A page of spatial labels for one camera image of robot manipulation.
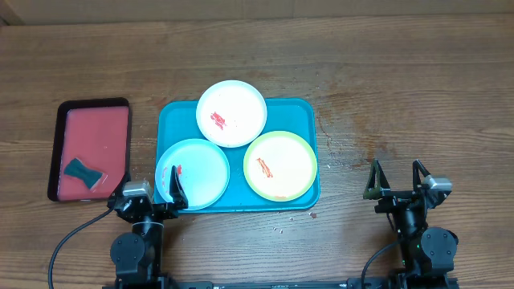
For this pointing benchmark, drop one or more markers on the dark tray with red liquid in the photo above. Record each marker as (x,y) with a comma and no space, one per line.
(97,132)

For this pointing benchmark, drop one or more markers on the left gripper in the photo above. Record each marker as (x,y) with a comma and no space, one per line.
(169,211)

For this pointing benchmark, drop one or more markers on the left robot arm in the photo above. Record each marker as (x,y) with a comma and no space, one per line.
(137,255)

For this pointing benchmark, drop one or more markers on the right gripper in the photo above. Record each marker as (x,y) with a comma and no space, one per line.
(379,187)

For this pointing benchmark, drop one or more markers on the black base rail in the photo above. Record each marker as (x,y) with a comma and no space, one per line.
(351,283)

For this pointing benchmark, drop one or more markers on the white plate with red stain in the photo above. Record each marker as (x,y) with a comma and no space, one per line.
(231,113)

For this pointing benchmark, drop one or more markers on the dark green sponge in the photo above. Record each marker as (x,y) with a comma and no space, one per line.
(77,169)

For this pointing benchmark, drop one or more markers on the light blue plate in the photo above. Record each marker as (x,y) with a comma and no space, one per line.
(202,168)

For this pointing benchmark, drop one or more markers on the teal plastic serving tray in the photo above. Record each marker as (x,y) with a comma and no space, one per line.
(177,122)

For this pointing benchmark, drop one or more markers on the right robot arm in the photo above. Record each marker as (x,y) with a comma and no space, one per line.
(427,252)

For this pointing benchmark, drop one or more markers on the green rimmed yellow plate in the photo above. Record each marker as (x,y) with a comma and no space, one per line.
(280,166)

